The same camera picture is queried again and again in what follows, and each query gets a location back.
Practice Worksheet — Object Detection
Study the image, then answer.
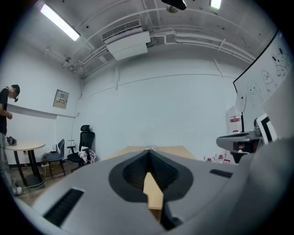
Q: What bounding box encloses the white air conditioner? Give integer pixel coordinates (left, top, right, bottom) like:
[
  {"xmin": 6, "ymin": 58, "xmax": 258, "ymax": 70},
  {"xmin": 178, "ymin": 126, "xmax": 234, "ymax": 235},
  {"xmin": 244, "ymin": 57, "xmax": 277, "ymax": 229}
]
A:
[{"xmin": 102, "ymin": 19, "xmax": 151, "ymax": 62}]

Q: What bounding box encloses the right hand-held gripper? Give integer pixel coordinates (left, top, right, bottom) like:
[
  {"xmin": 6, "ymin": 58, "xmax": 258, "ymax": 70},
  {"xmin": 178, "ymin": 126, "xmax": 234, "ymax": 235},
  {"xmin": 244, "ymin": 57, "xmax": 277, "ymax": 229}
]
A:
[{"xmin": 216, "ymin": 113, "xmax": 279, "ymax": 164}]

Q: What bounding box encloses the patterned cloth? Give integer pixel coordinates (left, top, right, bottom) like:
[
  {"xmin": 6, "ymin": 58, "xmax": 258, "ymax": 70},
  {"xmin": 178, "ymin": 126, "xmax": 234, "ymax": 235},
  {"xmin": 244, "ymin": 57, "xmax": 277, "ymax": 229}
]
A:
[{"xmin": 78, "ymin": 149, "xmax": 97, "ymax": 164}]

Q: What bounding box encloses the whiteboard with drawings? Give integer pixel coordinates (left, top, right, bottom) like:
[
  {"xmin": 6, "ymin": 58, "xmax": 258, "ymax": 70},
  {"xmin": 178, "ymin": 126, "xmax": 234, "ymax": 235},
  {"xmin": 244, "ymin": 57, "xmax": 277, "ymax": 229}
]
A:
[{"xmin": 233, "ymin": 29, "xmax": 291, "ymax": 133}]

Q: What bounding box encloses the black office chair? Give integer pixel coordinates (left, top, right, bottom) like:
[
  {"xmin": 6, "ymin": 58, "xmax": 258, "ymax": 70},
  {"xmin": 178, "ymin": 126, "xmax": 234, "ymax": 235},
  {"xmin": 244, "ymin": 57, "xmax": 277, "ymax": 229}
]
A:
[{"xmin": 67, "ymin": 125, "xmax": 96, "ymax": 173}]

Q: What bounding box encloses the large water bottle red label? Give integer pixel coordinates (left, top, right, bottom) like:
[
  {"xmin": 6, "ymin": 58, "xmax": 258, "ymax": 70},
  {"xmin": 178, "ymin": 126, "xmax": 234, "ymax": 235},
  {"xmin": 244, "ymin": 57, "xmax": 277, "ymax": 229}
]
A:
[{"xmin": 226, "ymin": 106, "xmax": 244, "ymax": 135}]

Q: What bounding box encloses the grey electrical panel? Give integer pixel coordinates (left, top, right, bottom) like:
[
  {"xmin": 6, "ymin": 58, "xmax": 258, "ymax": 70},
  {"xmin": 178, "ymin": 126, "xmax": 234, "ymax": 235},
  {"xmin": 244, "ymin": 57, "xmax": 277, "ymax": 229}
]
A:
[{"xmin": 52, "ymin": 89, "xmax": 70, "ymax": 110}]

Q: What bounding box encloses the round wooden table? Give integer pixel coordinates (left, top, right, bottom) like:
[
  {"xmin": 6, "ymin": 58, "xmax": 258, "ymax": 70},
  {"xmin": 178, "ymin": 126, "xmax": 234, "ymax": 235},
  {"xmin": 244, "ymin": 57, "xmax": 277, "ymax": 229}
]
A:
[{"xmin": 5, "ymin": 141, "xmax": 46, "ymax": 188}]

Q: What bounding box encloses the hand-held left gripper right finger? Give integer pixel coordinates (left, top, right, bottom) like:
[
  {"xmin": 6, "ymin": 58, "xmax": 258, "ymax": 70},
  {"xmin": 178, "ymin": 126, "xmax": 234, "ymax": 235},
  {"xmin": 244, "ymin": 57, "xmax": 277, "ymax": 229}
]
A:
[{"xmin": 149, "ymin": 150, "xmax": 239, "ymax": 227}]

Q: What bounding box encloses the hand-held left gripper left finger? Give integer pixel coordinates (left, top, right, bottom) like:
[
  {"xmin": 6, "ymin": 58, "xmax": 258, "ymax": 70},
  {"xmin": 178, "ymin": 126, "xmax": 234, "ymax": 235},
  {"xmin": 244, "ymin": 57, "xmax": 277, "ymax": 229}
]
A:
[{"xmin": 32, "ymin": 150, "xmax": 166, "ymax": 235}]

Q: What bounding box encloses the blue chair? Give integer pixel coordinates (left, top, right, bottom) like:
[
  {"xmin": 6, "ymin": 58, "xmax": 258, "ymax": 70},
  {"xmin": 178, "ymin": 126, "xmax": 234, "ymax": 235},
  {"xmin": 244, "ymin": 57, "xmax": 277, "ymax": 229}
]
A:
[{"xmin": 45, "ymin": 139, "xmax": 67, "ymax": 179}]

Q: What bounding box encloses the long ceiling light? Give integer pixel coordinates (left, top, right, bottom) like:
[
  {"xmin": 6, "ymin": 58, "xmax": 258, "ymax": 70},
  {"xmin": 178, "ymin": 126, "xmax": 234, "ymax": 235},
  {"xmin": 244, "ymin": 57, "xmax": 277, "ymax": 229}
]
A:
[{"xmin": 40, "ymin": 3, "xmax": 81, "ymax": 42}]

